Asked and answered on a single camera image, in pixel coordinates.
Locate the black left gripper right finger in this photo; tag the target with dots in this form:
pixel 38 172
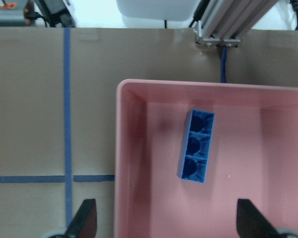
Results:
pixel 250 223

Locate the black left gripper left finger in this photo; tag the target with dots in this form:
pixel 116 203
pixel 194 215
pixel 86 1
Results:
pixel 84 223

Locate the blue toy block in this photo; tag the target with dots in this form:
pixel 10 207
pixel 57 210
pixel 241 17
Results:
pixel 195 146

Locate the pink plastic box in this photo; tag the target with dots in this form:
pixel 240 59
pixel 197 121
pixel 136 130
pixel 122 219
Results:
pixel 254 155

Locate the white square box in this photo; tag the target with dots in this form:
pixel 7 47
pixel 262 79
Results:
pixel 174 10

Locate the brown paper table cover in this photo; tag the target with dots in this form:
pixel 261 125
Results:
pixel 58 101

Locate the black power adapter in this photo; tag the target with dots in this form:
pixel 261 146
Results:
pixel 57 12

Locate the grey orange usb hub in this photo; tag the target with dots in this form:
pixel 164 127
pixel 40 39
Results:
pixel 14 13

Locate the aluminium frame post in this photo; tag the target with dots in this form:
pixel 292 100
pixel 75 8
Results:
pixel 222 23

